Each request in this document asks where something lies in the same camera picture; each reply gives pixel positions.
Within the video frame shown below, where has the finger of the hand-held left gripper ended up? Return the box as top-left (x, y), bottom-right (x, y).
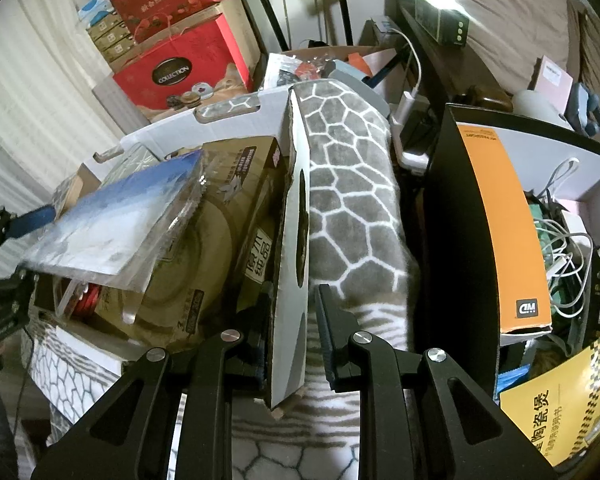
top-left (0, 204), bottom-right (58, 267)
top-left (0, 267), bottom-right (38, 357)

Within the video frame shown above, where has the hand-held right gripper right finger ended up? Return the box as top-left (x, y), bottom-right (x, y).
top-left (313, 284), bottom-right (560, 480)

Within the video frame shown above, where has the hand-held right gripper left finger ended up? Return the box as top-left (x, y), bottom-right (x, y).
top-left (30, 281), bottom-right (275, 480)

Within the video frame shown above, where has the blue white plastic package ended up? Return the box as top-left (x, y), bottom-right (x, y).
top-left (17, 149), bottom-right (206, 293)

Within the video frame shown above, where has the white cardboard box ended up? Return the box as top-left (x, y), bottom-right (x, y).
top-left (32, 85), bottom-right (312, 418)

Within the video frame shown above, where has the brown cardboard piece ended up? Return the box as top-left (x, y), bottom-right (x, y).
top-left (50, 162), bottom-right (103, 211)

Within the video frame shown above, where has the small red item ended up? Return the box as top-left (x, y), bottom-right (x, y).
top-left (72, 282), bottom-right (103, 313)

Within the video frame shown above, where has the silver patterned box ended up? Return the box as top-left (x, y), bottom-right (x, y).
top-left (100, 142), bottom-right (161, 186)

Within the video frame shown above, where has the brown plate box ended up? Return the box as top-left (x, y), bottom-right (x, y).
top-left (95, 135), bottom-right (291, 361)

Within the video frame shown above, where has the white curtain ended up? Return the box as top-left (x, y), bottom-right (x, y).
top-left (0, 0), bottom-right (146, 281)

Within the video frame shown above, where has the white ribbed panel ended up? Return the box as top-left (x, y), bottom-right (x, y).
top-left (92, 80), bottom-right (148, 136)

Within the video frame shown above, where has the black and orange box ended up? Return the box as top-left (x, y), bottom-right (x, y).
top-left (420, 104), bottom-right (600, 396)

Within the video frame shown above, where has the grey patterned blanket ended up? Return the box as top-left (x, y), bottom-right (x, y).
top-left (22, 77), bottom-right (423, 480)

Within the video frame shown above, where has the blue plastic bag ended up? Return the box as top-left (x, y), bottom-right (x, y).
top-left (495, 365), bottom-right (531, 401)

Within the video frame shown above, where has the slim brown box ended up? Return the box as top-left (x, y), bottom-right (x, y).
top-left (86, 14), bottom-right (126, 32)
top-left (100, 39), bottom-right (137, 58)
top-left (92, 26), bottom-right (131, 45)

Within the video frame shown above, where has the white power strip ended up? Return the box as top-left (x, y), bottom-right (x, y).
top-left (392, 140), bottom-right (431, 171)

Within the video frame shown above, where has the red printed cardboard box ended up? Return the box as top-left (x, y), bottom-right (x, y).
top-left (111, 12), bottom-right (256, 123)

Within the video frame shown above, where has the blue white tissue pack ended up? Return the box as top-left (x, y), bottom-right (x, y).
top-left (77, 0), bottom-right (118, 23)

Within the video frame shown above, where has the yellow booklet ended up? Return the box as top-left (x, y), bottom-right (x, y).
top-left (499, 332), bottom-right (600, 468)

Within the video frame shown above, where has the black power adapter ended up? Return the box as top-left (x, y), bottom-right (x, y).
top-left (400, 110), bottom-right (436, 148)

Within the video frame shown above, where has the green circuit board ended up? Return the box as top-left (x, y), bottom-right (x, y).
top-left (525, 202), bottom-right (556, 261)

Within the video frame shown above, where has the white charger adapter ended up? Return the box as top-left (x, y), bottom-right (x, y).
top-left (390, 91), bottom-right (421, 126)

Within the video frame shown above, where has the grey fabric item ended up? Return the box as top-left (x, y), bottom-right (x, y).
top-left (327, 67), bottom-right (391, 116)

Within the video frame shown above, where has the printed plastic packet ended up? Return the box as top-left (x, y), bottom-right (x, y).
top-left (265, 55), bottom-right (306, 91)

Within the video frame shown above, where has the small orange item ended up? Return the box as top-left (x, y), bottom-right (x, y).
top-left (347, 52), bottom-right (373, 78)

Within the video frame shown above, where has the dark brown wooden item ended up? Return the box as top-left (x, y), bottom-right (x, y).
top-left (452, 85), bottom-right (515, 113)

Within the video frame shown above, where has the open brown cardboard box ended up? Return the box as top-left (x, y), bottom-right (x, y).
top-left (260, 45), bottom-right (398, 96)

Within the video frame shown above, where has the white round jar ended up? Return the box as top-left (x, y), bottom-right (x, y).
top-left (511, 89), bottom-right (573, 128)

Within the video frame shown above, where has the black tripod stand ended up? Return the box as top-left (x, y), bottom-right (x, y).
top-left (210, 0), bottom-right (371, 53)

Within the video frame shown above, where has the lit digital clock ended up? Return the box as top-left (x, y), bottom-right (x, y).
top-left (414, 0), bottom-right (471, 48)

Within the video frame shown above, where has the pink box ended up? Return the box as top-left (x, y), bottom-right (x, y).
top-left (532, 55), bottom-right (575, 111)

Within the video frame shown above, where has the blue grey toy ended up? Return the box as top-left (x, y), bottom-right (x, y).
top-left (567, 82), bottom-right (600, 143)

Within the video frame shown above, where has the brown bedsheet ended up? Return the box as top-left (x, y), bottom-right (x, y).
top-left (430, 0), bottom-right (596, 111)

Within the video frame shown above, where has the black cable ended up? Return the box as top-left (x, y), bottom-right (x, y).
top-left (10, 325), bottom-right (36, 461)

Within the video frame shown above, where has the white cable bundle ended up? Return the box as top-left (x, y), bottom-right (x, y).
top-left (530, 157), bottom-right (593, 318)

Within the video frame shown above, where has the dark wooden bed frame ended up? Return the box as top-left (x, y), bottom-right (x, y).
top-left (385, 0), bottom-right (511, 111)

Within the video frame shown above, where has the white charger cable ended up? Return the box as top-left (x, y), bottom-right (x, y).
top-left (390, 27), bottom-right (423, 98)

